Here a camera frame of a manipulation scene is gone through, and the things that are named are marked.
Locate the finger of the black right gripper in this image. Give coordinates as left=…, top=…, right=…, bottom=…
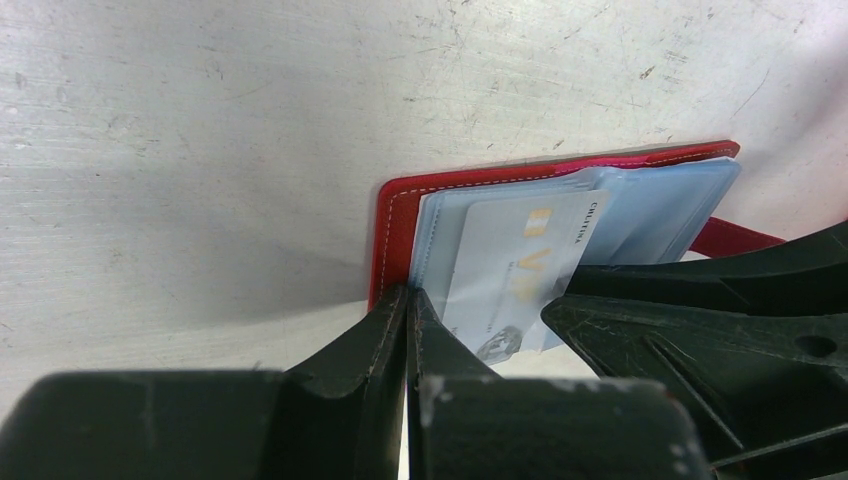
left=566, top=222, right=847, bottom=317
left=541, top=295, right=847, bottom=479

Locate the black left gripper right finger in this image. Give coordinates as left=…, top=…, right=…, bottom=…
left=407, top=289, right=712, bottom=479

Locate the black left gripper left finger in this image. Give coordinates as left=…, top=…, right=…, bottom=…
left=1, top=286, right=408, bottom=479

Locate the red leather card holder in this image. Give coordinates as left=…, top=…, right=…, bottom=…
left=368, top=140, right=777, bottom=364

